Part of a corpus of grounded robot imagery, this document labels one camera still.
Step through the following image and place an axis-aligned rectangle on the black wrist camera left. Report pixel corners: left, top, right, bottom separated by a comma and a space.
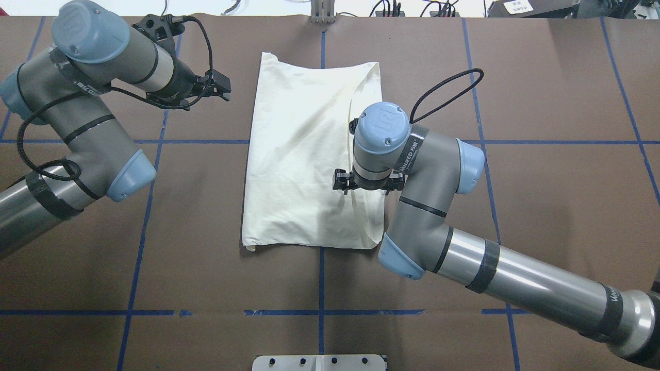
132, 14, 187, 56

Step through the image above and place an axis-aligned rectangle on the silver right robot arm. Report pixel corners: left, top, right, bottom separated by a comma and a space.
334, 103, 658, 369

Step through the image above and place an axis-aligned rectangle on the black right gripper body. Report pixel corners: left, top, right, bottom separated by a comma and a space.
351, 172, 394, 192

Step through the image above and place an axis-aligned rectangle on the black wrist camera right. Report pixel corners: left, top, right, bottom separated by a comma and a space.
349, 118, 359, 136

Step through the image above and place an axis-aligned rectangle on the aluminium frame post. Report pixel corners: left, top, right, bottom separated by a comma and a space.
310, 0, 336, 24

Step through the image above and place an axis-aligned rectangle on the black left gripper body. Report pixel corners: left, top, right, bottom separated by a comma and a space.
147, 59, 215, 110

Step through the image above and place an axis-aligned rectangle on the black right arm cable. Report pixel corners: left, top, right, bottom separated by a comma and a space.
410, 68, 485, 124

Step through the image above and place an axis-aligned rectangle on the cream long-sleeve cat shirt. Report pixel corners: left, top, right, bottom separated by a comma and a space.
241, 52, 385, 251

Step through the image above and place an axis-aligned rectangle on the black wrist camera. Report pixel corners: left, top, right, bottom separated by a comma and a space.
349, 118, 359, 136
132, 14, 187, 56

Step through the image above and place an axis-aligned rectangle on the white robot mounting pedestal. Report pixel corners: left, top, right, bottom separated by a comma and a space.
252, 354, 389, 370

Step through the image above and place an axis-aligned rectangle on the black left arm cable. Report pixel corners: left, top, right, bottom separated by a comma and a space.
16, 15, 215, 181

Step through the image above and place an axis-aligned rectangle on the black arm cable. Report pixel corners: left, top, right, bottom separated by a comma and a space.
16, 15, 215, 181
410, 68, 485, 124

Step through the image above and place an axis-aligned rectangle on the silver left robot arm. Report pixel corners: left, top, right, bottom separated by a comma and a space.
1, 1, 232, 258

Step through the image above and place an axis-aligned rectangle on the black device with label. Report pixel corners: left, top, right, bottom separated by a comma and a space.
486, 1, 580, 19

